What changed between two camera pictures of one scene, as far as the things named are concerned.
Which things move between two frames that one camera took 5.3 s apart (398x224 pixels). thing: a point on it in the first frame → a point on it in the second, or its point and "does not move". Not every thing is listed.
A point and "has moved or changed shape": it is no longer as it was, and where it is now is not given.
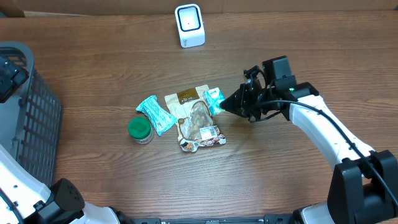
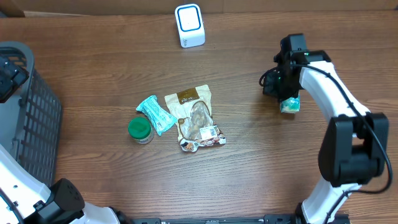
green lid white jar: x=141 y=130 does not move
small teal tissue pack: x=212 y=97 has moved or changed shape
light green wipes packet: x=161 y=120 does not move
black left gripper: x=11 y=79 does not move
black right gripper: x=240 y=99 → x=270 y=88
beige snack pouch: x=195 y=124 does not move
